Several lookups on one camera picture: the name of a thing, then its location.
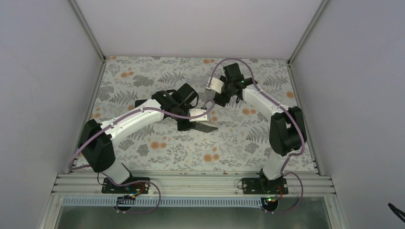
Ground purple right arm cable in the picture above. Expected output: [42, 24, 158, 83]
[211, 58, 307, 216]

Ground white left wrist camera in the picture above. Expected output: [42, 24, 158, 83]
[189, 108, 210, 122]

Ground aluminium front rail frame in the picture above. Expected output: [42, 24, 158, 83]
[51, 171, 336, 197]

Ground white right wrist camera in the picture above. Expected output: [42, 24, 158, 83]
[205, 78, 224, 94]

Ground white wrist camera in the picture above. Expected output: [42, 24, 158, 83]
[189, 108, 210, 122]
[205, 78, 224, 94]

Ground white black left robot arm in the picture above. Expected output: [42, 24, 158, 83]
[77, 83, 199, 193]

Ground black object at corner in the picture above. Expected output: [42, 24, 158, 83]
[387, 203, 405, 222]

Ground slotted grey cable duct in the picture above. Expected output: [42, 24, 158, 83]
[62, 196, 262, 208]

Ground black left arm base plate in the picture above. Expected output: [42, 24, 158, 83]
[101, 178, 150, 195]

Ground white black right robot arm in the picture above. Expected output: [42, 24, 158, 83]
[206, 63, 307, 194]

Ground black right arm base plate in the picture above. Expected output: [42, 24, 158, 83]
[241, 177, 289, 195]

